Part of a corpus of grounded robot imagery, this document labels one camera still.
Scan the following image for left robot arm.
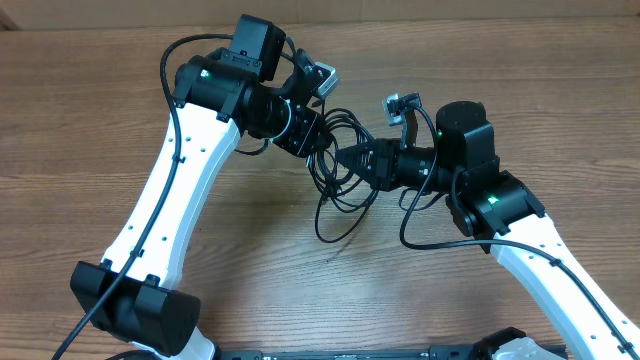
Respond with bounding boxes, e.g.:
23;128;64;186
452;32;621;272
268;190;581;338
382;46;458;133
70;15;339;359

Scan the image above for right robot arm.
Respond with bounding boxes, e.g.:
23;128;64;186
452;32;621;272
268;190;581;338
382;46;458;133
336;93;639;359

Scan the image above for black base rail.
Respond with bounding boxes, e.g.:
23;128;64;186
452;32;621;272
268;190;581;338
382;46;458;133
112;327;569;360

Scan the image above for black usb cables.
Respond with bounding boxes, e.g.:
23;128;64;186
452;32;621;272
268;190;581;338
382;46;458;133
305;107;384;245

